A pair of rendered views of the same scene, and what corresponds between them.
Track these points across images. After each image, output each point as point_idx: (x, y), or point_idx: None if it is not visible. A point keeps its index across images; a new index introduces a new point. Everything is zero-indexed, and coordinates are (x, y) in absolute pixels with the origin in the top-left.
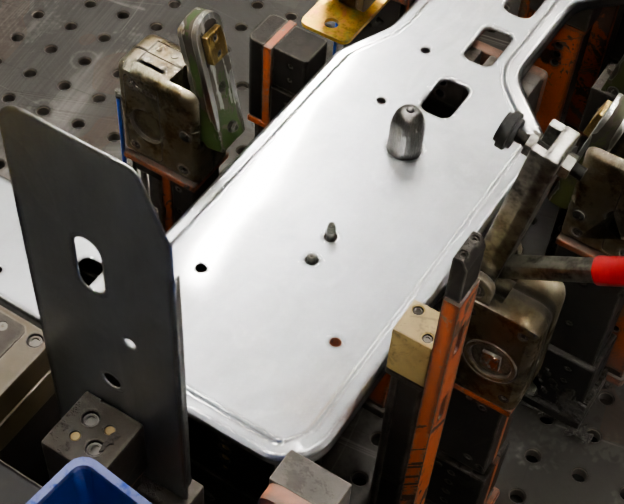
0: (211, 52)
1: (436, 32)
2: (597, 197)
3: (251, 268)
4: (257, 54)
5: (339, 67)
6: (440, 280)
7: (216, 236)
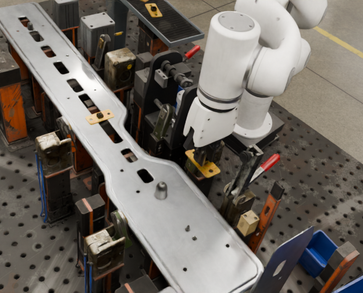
0: (127, 220)
1: (116, 164)
2: None
3: (191, 255)
4: (86, 216)
5: (116, 195)
6: (216, 210)
7: (174, 260)
